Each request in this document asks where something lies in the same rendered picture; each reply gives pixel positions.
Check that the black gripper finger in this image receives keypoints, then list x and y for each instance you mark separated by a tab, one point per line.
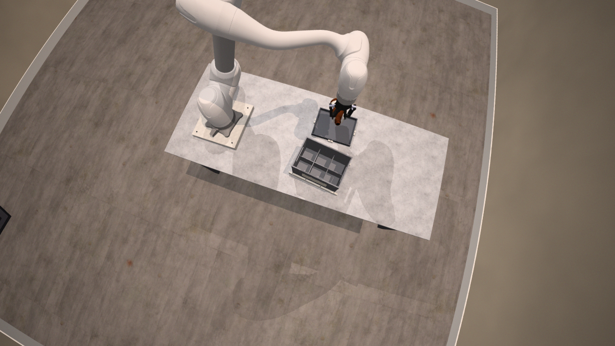
333	114
345	114

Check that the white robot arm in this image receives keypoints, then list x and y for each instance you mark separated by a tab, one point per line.
228	23

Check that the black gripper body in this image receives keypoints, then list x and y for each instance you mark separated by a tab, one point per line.
342	107

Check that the brown glass bottle with white label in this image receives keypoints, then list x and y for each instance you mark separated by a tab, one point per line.
338	117

